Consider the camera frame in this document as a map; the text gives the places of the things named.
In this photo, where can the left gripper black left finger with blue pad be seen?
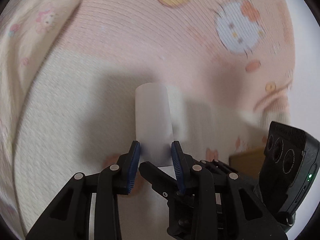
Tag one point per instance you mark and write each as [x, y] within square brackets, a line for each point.
[67, 215]

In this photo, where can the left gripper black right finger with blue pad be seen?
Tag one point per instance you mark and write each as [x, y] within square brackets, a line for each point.
[225, 206]

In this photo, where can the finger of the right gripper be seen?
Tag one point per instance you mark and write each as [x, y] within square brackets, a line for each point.
[218, 167]
[162, 183]

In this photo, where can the white cardboard tube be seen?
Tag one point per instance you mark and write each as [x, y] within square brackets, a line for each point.
[153, 124]

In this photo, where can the brown cardboard box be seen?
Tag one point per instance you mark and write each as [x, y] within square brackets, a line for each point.
[248, 162]

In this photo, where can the pink Hello Kitty blanket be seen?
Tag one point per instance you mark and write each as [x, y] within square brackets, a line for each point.
[227, 66]

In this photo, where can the cream patterned cloth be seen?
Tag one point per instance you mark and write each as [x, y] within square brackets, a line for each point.
[28, 30]

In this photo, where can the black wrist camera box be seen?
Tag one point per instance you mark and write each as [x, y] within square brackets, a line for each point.
[289, 169]

